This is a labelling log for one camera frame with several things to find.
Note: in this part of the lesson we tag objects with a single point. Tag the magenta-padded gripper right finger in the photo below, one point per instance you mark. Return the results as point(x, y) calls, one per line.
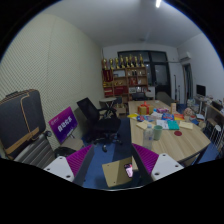
point(146, 158)

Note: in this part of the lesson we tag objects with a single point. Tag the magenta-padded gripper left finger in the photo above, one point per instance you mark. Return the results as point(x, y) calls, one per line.
point(78, 160)

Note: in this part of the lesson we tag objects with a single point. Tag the pale green ribbed cup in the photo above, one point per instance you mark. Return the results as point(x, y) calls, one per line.
point(157, 132)

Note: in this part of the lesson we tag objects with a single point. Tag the brown board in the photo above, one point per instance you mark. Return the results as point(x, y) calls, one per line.
point(113, 171)

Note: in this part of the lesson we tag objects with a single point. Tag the white printed booklet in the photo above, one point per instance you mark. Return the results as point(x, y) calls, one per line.
point(162, 123)

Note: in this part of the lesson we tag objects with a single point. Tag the purple sign board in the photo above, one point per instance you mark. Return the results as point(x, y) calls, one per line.
point(63, 124)

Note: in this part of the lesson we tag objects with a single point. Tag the colourful blue book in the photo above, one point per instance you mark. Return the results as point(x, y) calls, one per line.
point(167, 116)
point(141, 118)

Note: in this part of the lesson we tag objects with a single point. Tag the teal book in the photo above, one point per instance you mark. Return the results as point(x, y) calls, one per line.
point(173, 125)

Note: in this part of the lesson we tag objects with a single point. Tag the black office chair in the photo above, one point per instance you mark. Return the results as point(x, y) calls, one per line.
point(100, 123)

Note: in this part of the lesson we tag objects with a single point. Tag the grey ribbed chair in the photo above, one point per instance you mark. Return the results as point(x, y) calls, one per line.
point(35, 153)

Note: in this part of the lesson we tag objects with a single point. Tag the yellow folder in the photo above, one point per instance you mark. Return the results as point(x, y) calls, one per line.
point(132, 116)

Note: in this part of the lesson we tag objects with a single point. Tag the yellow gift box red ribbon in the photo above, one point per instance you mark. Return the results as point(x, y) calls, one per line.
point(145, 109)

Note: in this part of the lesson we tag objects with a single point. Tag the pink flat box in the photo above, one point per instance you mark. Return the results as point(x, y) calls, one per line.
point(162, 110)

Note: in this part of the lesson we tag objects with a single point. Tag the orange red book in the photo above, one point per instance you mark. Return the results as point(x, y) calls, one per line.
point(178, 116)

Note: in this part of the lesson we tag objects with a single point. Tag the small orange white carton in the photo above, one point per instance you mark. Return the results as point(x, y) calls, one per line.
point(173, 108)

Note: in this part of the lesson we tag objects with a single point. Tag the pink flowers in white pot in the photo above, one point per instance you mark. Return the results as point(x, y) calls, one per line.
point(189, 112)

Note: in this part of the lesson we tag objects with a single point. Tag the grey padded chair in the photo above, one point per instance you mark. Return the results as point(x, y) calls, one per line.
point(165, 97)

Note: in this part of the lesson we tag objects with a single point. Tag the small round side table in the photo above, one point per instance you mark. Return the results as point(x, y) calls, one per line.
point(107, 99)

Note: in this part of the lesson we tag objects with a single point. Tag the dark suitcase with tan trim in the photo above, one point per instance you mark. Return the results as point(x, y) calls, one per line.
point(20, 120)

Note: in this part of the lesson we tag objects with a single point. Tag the white round stool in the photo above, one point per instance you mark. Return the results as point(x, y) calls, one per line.
point(216, 131)

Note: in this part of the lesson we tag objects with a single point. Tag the wooden side desk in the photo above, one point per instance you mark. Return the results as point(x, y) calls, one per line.
point(213, 110)

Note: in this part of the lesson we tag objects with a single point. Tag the wooden shelf unit with trophies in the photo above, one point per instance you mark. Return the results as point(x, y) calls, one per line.
point(125, 78)

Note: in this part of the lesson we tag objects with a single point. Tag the black computer monitor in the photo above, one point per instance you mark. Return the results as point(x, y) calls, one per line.
point(200, 90)

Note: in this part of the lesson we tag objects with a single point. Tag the ceiling tube light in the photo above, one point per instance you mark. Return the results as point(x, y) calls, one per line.
point(158, 3)

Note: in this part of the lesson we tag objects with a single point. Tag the white wall air conditioner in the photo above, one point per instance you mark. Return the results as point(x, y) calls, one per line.
point(185, 56)

